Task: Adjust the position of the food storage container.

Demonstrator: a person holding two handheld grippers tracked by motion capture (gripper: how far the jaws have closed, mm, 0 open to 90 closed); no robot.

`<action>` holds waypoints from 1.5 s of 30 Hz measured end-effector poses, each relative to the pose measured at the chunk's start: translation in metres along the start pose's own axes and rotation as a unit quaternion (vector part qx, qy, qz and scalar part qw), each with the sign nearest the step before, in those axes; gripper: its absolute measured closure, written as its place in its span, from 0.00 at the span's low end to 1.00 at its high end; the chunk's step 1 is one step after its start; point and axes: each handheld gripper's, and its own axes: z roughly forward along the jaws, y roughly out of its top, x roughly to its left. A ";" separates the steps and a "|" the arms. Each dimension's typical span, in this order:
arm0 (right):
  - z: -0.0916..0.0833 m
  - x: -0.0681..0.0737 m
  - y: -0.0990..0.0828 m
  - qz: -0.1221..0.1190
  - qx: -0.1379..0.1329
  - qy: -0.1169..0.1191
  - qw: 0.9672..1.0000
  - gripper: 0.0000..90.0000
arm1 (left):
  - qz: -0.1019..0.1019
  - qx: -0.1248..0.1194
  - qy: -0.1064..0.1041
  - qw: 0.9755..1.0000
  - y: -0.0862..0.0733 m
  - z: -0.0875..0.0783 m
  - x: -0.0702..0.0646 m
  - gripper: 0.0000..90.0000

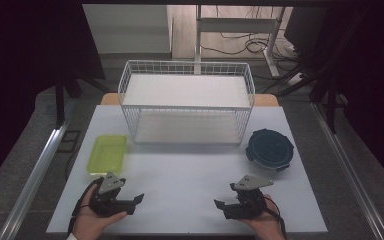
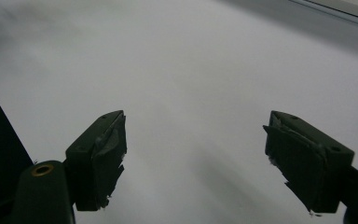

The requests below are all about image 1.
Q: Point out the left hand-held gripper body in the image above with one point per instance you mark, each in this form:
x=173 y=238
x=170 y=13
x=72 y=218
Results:
x=108 y=195

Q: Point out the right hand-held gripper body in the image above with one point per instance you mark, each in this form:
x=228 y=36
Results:
x=251 y=200

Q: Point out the green plastic food container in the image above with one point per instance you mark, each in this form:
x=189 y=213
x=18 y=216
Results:
x=107 y=154

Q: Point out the round dark blue food container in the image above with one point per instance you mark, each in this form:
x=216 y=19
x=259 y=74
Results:
x=269 y=150

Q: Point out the person's right hand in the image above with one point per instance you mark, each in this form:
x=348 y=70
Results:
x=266 y=226

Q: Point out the person's left hand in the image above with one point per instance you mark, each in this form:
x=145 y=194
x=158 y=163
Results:
x=86 y=223

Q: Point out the wooden table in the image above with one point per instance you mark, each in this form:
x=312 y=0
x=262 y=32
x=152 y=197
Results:
x=110 y=99

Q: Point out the black stand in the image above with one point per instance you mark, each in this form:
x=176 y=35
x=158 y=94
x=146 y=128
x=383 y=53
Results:
x=330 y=100
x=60 y=100

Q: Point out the dark curtain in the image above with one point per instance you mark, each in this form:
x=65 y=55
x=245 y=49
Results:
x=20 y=66
x=376 y=83

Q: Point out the white cabinet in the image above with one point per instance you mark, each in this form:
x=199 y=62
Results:
x=126 y=26

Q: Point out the white desk frame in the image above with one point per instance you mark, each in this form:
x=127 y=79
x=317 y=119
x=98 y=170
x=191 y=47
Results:
x=236 y=25

